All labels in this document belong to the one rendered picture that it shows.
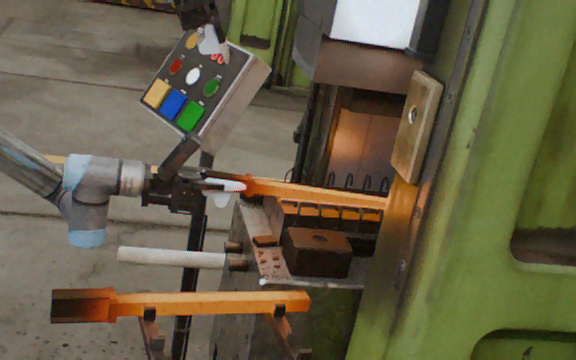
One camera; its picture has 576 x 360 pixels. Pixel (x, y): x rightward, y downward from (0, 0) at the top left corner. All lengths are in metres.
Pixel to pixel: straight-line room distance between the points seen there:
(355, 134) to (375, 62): 0.36
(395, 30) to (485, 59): 0.30
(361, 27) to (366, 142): 0.48
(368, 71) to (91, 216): 0.62
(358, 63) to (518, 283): 0.50
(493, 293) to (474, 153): 0.24
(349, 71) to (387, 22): 0.12
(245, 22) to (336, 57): 5.02
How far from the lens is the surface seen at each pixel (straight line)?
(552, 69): 1.05
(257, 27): 6.37
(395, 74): 1.39
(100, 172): 1.42
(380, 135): 1.72
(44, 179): 1.53
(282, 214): 1.45
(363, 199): 1.54
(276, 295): 1.17
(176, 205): 1.44
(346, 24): 1.28
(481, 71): 1.06
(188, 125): 1.86
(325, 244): 1.37
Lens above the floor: 1.57
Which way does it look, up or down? 21 degrees down
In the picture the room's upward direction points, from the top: 11 degrees clockwise
